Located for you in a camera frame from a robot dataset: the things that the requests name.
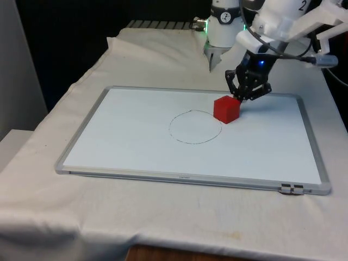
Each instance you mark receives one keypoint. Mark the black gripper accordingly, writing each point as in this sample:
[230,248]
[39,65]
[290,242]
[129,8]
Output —
[258,69]

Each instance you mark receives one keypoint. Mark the red cube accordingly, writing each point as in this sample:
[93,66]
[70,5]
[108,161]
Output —
[227,110]

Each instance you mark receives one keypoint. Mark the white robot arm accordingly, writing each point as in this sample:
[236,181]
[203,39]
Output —
[220,30]

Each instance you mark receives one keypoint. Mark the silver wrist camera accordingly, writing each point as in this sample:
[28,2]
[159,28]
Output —
[327,61]

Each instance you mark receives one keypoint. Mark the flat whiteboard with grey frame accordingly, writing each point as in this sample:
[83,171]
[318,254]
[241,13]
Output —
[130,141]

